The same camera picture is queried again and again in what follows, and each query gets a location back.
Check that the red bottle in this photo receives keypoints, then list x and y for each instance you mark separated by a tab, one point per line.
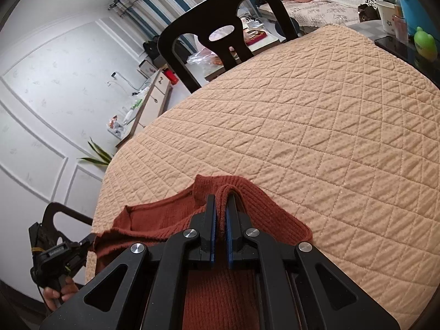
172	75

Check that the white sideboard cabinet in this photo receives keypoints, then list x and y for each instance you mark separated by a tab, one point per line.
151	110

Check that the person's left hand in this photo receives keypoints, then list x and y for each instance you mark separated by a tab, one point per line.
63	290

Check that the blue striped curtain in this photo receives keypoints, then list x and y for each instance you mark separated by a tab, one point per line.
154	7

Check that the low coffee table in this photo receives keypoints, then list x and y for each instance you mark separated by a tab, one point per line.
264	41

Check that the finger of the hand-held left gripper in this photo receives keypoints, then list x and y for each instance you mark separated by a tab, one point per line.
86	244

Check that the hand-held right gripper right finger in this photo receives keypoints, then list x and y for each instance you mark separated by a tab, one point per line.
231	233

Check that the black backpack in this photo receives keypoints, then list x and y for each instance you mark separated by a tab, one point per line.
151	48

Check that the brown handbag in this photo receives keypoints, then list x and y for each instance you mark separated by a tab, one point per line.
367	13

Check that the white paper cup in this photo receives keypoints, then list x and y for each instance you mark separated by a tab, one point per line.
387	17

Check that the bed with white cover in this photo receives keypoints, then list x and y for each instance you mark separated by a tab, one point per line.
330	10

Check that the clear plastic bag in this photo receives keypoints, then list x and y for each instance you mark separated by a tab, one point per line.
202	56

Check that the green potted plant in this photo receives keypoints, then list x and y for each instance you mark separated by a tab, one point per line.
98	158

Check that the beige quilted table cover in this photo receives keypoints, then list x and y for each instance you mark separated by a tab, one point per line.
309	127

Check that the green frog toy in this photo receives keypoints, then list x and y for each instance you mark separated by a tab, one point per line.
425	44

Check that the red knit sweater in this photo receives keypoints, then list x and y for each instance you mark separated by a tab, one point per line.
268	213

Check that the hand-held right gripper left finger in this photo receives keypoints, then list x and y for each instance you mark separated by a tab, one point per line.
211	233

